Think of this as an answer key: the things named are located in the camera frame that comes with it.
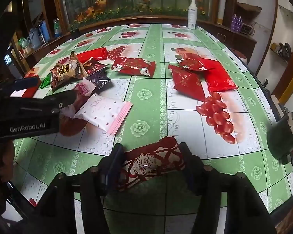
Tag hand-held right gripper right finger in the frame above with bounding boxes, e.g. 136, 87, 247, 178
178, 143, 277, 234

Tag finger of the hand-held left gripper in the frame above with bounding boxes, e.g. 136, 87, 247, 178
0, 77, 41, 95
42, 90, 77, 114

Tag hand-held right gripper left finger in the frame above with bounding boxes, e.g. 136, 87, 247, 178
22, 143, 127, 234

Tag red white gift box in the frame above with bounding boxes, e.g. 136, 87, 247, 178
10, 74, 42, 99

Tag red white cut-paper snack packet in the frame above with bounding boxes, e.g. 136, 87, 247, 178
117, 136, 186, 192

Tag dark purple snack packet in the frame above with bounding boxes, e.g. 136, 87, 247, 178
83, 72, 111, 93

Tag white pink dotted snack packet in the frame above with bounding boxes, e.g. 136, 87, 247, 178
60, 93, 133, 135

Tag large red floral snack packet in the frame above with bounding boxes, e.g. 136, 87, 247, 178
111, 57, 156, 78

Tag person's left forearm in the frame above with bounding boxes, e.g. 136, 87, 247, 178
0, 139, 16, 215

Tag small pink snack packet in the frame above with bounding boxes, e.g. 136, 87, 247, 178
74, 82, 96, 97

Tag small green snack packet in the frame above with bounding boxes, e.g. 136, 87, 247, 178
39, 74, 52, 89

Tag brown coffee snack packet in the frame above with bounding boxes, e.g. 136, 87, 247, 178
50, 51, 85, 93

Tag dark brown cookie packet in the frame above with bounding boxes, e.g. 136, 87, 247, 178
82, 57, 106, 76

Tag grey kettle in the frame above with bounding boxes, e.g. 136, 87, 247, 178
27, 28, 42, 49

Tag shiny red flat packet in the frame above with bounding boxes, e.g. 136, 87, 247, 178
76, 47, 108, 64

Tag blue thermos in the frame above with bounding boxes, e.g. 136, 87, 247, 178
40, 22, 50, 42

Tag green bottle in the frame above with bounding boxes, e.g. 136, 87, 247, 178
53, 18, 62, 38

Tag dark red patterned packet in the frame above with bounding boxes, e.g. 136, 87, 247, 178
168, 65, 207, 102

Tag bright red plain packet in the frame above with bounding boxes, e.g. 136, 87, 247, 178
198, 58, 238, 92

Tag dark green blurry object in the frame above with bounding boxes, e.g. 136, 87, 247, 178
266, 107, 293, 161

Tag small red floral snack packet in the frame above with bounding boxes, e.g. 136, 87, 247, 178
177, 58, 215, 72

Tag white stool red top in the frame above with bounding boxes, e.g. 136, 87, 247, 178
231, 49, 247, 65

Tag dark shoes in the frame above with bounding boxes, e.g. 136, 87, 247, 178
271, 42, 292, 59

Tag white spray bottle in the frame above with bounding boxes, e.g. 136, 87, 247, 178
187, 0, 198, 30

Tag white roll yellow bands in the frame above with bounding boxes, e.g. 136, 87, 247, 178
216, 0, 227, 25

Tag brown cardboard piece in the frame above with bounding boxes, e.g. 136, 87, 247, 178
236, 2, 262, 14

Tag black cable coil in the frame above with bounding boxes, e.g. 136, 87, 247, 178
242, 22, 255, 35

